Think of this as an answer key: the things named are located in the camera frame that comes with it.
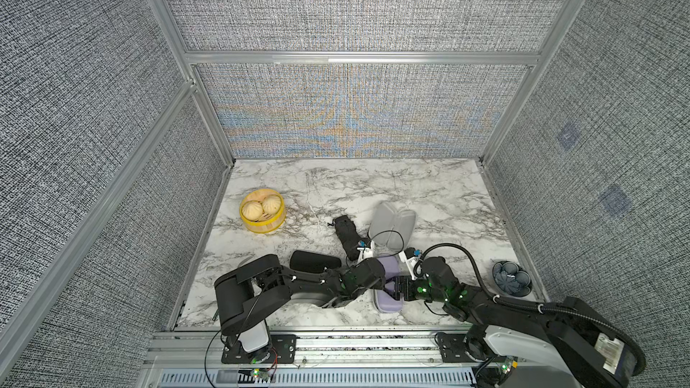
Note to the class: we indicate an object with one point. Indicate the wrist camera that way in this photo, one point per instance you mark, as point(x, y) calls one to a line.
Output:
point(410, 257)
point(366, 250)

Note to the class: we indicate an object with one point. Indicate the white vented cable tray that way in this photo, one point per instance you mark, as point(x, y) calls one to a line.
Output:
point(321, 377)

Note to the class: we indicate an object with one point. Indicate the grey zippered case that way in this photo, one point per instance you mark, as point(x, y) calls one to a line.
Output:
point(316, 263)

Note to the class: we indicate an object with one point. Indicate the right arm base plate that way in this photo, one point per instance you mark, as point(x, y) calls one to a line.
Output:
point(452, 348)

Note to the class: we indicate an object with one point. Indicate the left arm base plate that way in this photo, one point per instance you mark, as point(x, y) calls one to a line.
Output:
point(280, 349)

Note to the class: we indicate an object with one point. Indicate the grey open case back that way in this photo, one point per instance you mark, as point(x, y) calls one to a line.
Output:
point(391, 229)

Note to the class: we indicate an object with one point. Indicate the steamed bun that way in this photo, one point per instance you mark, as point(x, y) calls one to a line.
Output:
point(271, 205)
point(252, 210)

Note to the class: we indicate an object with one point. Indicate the left steamed bun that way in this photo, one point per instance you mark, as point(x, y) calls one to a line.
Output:
point(252, 210)

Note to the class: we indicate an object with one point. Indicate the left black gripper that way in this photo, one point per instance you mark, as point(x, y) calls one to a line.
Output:
point(379, 286)

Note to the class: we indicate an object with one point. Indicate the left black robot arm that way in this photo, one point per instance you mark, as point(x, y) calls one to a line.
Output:
point(247, 296)

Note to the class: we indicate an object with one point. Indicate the yellow bamboo steamer basket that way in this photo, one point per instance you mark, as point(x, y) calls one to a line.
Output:
point(266, 224)

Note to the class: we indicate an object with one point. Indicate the aluminium front rail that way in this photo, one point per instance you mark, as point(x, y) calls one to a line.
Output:
point(328, 346)

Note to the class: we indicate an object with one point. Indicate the dark round flower dish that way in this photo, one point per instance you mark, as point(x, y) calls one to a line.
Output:
point(511, 279)

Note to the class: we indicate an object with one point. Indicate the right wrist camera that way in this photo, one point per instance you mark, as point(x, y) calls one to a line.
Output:
point(410, 257)

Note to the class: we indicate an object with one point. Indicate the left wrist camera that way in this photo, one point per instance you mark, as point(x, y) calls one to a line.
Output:
point(366, 250)

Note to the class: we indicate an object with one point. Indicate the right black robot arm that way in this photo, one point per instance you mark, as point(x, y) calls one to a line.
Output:
point(569, 336)

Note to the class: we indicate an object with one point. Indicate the right steamed bun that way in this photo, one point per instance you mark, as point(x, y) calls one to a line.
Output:
point(271, 205)

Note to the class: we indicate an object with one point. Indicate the black umbrella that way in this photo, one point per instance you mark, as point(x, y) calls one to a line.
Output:
point(351, 241)

